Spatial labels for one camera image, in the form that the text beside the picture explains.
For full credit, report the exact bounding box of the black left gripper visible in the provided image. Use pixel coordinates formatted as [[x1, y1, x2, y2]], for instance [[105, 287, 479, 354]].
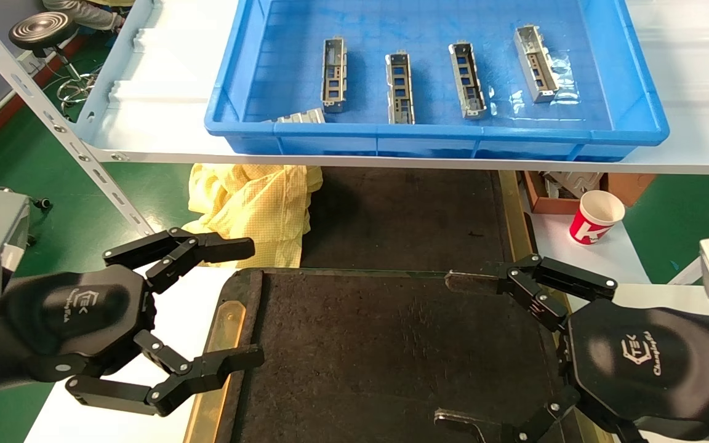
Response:
[[0, 228, 265, 417]]

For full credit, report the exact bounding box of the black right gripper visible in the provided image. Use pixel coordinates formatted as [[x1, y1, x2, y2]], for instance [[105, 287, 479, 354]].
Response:
[[435, 254, 709, 443]]

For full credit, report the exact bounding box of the grey metal channel part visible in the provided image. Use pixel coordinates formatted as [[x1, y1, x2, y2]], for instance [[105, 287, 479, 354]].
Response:
[[385, 52, 415, 125], [513, 25, 559, 103], [321, 37, 348, 113], [449, 41, 488, 120], [262, 108, 326, 124]]

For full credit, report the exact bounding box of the yellow crumpled garment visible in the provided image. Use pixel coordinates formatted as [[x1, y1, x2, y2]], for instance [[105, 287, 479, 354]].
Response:
[[183, 163, 324, 269]]

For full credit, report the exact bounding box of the red and white paper cup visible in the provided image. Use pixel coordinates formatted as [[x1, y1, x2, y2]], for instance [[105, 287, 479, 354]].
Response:
[[569, 190, 627, 246]]

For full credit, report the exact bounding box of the pile of grey metal brackets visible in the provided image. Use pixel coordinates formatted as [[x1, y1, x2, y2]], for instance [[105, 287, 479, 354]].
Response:
[[542, 172, 605, 199]]

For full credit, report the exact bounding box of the brown cardboard box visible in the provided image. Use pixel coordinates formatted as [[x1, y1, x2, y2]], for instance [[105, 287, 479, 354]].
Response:
[[522, 171, 659, 215]]

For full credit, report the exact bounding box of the dark felt mat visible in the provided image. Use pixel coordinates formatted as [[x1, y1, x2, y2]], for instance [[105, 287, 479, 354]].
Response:
[[300, 166, 537, 273]]

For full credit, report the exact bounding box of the white metal shelf rack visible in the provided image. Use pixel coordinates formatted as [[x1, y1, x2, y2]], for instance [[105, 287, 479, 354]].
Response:
[[0, 0, 709, 237]]

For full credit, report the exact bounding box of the clear plastic bag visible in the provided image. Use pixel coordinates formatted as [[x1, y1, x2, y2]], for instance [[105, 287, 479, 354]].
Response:
[[488, 52, 584, 119]]

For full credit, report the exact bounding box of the person in grey clothes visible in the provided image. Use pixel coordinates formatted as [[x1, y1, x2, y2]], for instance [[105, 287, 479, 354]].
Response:
[[41, 0, 137, 33]]

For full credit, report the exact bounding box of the black round swivel stool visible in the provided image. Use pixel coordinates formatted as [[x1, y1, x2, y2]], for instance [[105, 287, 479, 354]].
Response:
[[9, 11, 106, 109]]

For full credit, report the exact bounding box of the blue plastic tray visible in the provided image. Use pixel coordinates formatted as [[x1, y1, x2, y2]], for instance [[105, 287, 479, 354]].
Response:
[[204, 0, 670, 162]]

